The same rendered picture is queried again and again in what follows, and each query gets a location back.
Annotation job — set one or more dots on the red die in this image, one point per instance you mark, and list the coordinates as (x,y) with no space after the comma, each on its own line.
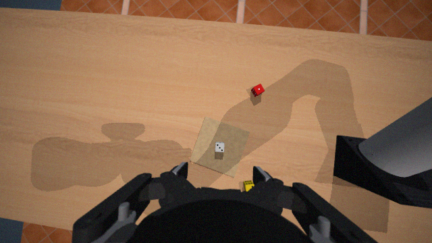
(257,90)

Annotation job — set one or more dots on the tan square mat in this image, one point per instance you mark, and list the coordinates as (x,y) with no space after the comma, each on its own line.
(213,131)

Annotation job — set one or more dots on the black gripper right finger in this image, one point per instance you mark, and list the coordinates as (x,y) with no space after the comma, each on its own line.
(322,222)

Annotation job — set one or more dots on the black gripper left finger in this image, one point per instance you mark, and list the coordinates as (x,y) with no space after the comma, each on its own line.
(114,219)

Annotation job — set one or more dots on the yellow die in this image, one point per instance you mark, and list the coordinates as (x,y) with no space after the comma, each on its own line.
(248,185)

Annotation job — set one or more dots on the white die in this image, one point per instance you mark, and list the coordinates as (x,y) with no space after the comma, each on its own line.
(219,147)

